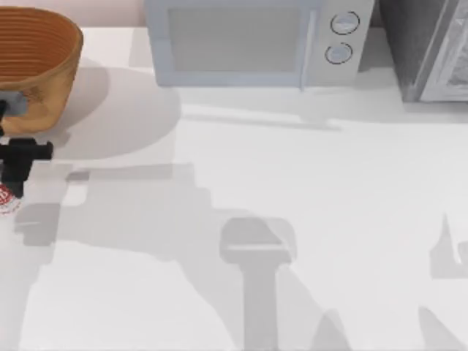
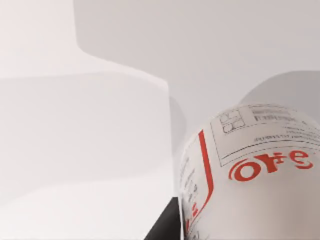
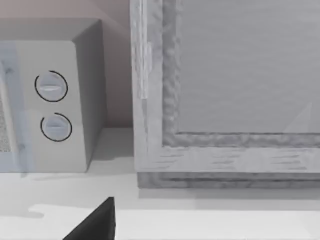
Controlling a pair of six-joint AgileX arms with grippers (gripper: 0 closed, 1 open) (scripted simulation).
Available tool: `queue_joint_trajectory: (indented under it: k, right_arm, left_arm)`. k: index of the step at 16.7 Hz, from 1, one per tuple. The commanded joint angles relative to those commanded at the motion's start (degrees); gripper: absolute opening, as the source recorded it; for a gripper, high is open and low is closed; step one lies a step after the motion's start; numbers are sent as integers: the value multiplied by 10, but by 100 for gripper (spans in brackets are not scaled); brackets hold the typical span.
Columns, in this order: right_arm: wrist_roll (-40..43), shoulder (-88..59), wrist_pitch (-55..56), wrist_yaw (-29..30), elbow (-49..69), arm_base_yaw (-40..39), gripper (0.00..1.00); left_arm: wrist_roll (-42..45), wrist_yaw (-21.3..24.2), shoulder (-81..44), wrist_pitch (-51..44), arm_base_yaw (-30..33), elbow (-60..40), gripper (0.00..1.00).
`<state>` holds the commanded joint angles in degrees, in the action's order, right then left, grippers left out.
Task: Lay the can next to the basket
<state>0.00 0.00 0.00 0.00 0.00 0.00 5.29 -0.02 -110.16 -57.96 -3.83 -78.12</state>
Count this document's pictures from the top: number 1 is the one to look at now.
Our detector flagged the woven wooden basket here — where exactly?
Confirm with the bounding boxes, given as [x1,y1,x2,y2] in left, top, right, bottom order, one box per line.
[0,7,85,135]

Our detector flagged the microwave oven door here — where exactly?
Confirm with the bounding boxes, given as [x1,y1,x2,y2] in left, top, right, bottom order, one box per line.
[143,0,312,88]

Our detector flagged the pale microwave oven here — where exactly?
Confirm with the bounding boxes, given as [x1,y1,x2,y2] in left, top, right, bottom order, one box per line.
[142,0,377,91]

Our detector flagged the red and white can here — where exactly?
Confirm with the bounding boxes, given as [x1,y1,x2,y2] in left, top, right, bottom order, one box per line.
[0,182,21,217]

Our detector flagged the microwave door handle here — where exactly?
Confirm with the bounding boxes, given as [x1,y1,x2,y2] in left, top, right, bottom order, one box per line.
[300,10,317,91]

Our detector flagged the pale grey cabinet door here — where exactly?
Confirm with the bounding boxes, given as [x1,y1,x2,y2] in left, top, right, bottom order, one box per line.
[419,0,468,103]

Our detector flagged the round microwave knob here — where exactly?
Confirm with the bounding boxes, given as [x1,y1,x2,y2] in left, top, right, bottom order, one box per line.
[324,40,354,66]
[330,10,361,37]

